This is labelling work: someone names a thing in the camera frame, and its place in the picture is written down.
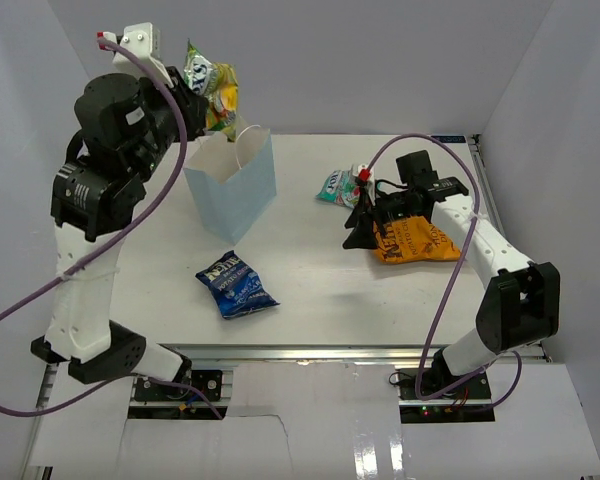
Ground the blue Kettle chips bag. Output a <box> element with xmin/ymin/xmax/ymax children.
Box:
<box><xmin>195</xmin><ymin>250</ymin><xmax>279</xmax><ymax>320</ymax></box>

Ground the white front cover sheet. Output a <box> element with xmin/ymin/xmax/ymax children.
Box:
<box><xmin>30</xmin><ymin>363</ymin><xmax>600</xmax><ymax>479</ymax></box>

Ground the teal Fox's mint candy bag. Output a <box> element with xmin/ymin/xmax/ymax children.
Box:
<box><xmin>315</xmin><ymin>164</ymin><xmax>367</xmax><ymax>209</ymax></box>

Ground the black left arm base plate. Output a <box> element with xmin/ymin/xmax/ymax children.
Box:
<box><xmin>132</xmin><ymin>368</ymin><xmax>224</xmax><ymax>404</ymax></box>

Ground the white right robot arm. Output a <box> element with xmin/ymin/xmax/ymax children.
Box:
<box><xmin>343</xmin><ymin>150</ymin><xmax>560</xmax><ymax>399</ymax></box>

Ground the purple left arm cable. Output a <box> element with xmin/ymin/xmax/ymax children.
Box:
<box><xmin>0</xmin><ymin>41</ymin><xmax>226</xmax><ymax>419</ymax></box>

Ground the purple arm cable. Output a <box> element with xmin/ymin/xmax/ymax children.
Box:
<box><xmin>367</xmin><ymin>132</ymin><xmax>524</xmax><ymax>412</ymax></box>
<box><xmin>0</xmin><ymin>41</ymin><xmax>226</xmax><ymax>419</ymax></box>

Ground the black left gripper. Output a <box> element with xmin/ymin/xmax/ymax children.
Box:
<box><xmin>129</xmin><ymin>65</ymin><xmax>210</xmax><ymax>181</ymax></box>

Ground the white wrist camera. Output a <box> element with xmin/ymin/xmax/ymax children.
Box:
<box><xmin>352</xmin><ymin>164</ymin><xmax>376</xmax><ymax>199</ymax></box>
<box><xmin>97</xmin><ymin>22</ymin><xmax>174</xmax><ymax>88</ymax></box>

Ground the green Fox's candy bag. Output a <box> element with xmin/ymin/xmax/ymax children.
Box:
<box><xmin>183</xmin><ymin>41</ymin><xmax>239</xmax><ymax>142</ymax></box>

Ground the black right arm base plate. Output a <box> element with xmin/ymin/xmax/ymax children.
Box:
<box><xmin>388</xmin><ymin>368</ymin><xmax>491</xmax><ymax>400</ymax></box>

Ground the light blue paper bag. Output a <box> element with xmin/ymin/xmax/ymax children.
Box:
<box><xmin>183</xmin><ymin>117</ymin><xmax>277</xmax><ymax>245</ymax></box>

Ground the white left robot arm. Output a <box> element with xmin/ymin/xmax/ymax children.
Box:
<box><xmin>30</xmin><ymin>66</ymin><xmax>208</xmax><ymax>399</ymax></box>

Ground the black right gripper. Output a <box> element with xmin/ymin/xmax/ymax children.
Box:
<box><xmin>343</xmin><ymin>186</ymin><xmax>421</xmax><ymax>250</ymax></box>

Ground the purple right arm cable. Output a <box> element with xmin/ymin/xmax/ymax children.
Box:
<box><xmin>367</xmin><ymin>132</ymin><xmax>524</xmax><ymax>412</ymax></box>

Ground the aluminium front frame rail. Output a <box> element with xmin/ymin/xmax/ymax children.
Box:
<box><xmin>170</xmin><ymin>345</ymin><xmax>422</xmax><ymax>362</ymax></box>

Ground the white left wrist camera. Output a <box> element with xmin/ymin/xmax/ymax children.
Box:
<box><xmin>97</xmin><ymin>22</ymin><xmax>174</xmax><ymax>88</ymax></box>

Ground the orange Kettle chips bag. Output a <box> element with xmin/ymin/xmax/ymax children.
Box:
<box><xmin>373</xmin><ymin>216</ymin><xmax>461</xmax><ymax>265</ymax></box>

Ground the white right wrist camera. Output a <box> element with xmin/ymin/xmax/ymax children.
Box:
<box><xmin>352</xmin><ymin>164</ymin><xmax>376</xmax><ymax>199</ymax></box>

